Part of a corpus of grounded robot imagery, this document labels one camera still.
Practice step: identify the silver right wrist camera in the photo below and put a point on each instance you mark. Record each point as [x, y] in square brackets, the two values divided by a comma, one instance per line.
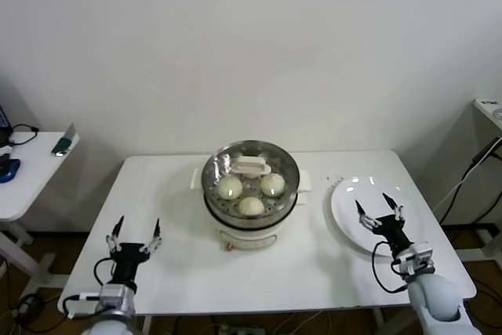
[417, 258]

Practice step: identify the dark laptop computer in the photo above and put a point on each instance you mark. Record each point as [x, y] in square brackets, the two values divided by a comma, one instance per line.
[3, 115]

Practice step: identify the white electric cooking pot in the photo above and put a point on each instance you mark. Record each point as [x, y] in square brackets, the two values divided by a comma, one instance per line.
[251, 239]

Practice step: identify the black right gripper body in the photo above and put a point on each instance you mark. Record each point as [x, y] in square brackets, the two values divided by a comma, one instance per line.
[394, 231]

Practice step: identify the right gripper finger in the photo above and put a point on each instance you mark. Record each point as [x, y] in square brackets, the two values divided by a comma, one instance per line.
[365, 219]
[397, 209]

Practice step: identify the round glass pot lid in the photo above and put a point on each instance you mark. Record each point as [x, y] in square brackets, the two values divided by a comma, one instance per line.
[251, 164]

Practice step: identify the blue computer mouse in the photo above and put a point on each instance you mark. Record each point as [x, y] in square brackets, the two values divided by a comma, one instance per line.
[9, 168]

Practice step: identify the stainless steel steamer basket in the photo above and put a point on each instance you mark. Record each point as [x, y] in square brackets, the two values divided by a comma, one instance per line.
[251, 224]

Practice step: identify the white side table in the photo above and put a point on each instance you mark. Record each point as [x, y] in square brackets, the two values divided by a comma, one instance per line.
[35, 178]

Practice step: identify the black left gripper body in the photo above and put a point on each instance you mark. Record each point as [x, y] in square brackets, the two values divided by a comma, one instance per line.
[127, 256]

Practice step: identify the white round plate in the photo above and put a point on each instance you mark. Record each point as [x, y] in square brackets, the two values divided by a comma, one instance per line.
[353, 194]

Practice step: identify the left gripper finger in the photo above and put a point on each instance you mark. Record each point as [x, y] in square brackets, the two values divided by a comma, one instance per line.
[157, 235]
[117, 231]

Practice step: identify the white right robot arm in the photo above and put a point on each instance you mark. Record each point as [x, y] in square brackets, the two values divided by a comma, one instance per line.
[431, 296]

